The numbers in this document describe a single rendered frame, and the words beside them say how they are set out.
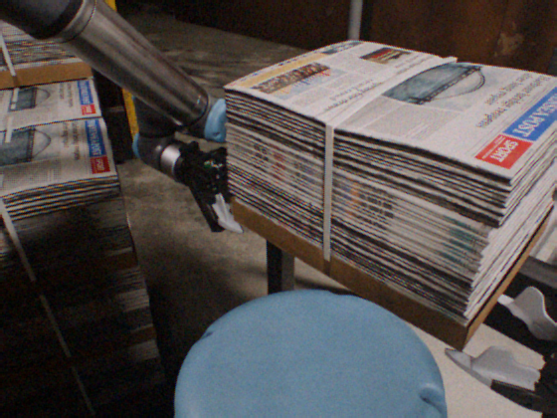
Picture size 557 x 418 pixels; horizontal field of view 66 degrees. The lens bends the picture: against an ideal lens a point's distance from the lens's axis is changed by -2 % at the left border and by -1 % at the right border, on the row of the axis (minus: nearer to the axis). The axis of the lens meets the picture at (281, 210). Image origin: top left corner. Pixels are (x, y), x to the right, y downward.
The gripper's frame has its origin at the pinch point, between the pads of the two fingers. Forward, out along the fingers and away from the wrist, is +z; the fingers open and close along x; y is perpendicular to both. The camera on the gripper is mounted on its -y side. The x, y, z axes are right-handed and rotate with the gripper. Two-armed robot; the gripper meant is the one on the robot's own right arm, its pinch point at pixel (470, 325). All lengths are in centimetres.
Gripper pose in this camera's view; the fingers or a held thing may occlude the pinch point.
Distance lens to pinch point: 58.9
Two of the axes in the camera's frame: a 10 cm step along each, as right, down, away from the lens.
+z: -7.2, -3.9, 5.7
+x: -6.9, 4.8, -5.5
